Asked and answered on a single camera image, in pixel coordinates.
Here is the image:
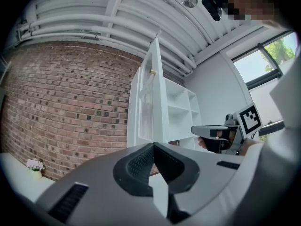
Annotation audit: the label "white desk with hutch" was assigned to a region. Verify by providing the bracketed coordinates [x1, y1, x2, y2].
[127, 65, 206, 219]

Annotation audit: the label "row of white ceiling pipes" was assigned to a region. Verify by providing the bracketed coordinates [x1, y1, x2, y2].
[16, 0, 214, 78]

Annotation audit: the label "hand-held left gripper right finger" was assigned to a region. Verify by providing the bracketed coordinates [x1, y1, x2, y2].
[153, 142, 246, 224]

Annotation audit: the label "white cabinet door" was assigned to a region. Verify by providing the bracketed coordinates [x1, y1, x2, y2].
[138, 37, 169, 144]

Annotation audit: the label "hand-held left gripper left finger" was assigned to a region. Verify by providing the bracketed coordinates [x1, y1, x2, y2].
[34, 142, 170, 226]

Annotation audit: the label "pink flowers in white pot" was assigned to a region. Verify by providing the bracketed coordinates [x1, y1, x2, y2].
[25, 158, 46, 180]

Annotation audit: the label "black head camera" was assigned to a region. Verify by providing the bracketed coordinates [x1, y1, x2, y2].
[201, 0, 223, 22]

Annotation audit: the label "black framed window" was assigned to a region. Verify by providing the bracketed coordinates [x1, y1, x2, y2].
[225, 29, 301, 141]

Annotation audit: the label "person's light shirt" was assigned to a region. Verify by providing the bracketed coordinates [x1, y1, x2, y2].
[225, 53, 301, 226]

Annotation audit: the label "person's right forearm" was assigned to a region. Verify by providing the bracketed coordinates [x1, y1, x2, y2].
[241, 137, 265, 157]

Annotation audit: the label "white side cabinet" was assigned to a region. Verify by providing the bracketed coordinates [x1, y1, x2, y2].
[0, 152, 56, 203]

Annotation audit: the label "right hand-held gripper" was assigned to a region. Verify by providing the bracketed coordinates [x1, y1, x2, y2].
[190, 103, 263, 156]

